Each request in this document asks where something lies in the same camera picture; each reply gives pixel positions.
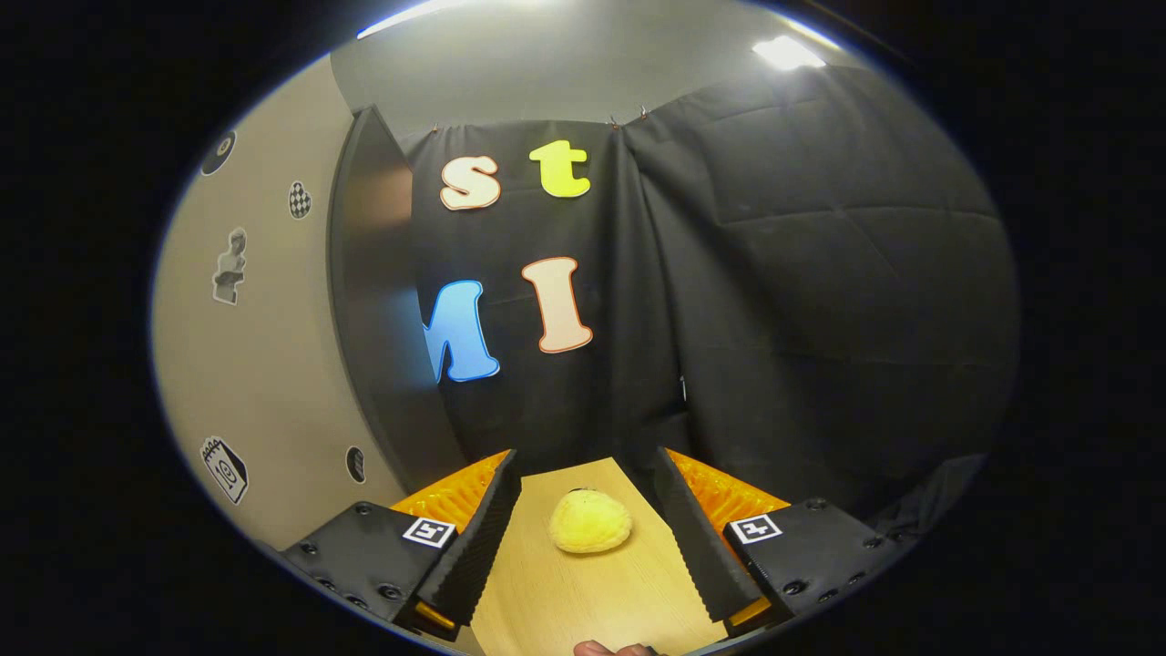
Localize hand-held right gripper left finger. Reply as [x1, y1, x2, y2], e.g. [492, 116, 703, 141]
[282, 448, 523, 639]

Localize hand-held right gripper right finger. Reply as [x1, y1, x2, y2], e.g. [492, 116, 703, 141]
[654, 446, 912, 639]

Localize yellow plush toy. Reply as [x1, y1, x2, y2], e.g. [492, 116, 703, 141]
[548, 489, 633, 555]

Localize black backdrop cloth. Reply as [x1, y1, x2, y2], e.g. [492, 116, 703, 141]
[401, 64, 1019, 538]

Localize small ceiling light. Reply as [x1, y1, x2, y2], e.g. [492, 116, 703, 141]
[752, 35, 828, 72]

